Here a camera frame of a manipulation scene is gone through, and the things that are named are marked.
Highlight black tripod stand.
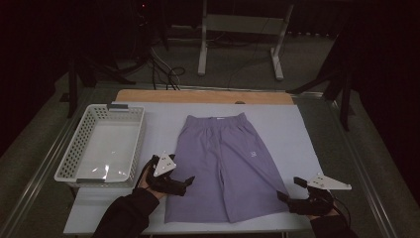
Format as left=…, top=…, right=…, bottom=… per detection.
left=58, top=49, right=137, bottom=119
left=286, top=26, right=356, bottom=132

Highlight person's left hand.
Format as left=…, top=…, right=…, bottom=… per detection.
left=137, top=160, right=167, bottom=201

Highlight white metal stand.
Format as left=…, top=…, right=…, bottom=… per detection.
left=197, top=0, right=295, bottom=81

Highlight white perforated plastic basket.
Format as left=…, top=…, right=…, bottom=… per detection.
left=53, top=103, right=147, bottom=188

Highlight black floor cable bundle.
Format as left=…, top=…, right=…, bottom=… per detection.
left=148, top=46, right=186, bottom=91

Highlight metal floor rail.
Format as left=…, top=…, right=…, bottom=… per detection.
left=325, top=95, right=400, bottom=238
left=150, top=82, right=326, bottom=99
left=0, top=87, right=97, bottom=238

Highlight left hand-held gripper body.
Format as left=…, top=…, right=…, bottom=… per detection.
left=145, top=151, right=189, bottom=197

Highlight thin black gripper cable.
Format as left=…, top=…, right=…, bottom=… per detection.
left=333, top=196, right=352, bottom=229
left=133, top=155, right=157, bottom=191

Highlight purple shorts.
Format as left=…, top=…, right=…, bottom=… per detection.
left=163, top=112, right=291, bottom=224

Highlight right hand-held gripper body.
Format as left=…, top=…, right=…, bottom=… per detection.
left=286, top=172, right=353, bottom=216

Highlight person's right hand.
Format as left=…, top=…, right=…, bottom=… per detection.
left=305, top=204, right=341, bottom=222

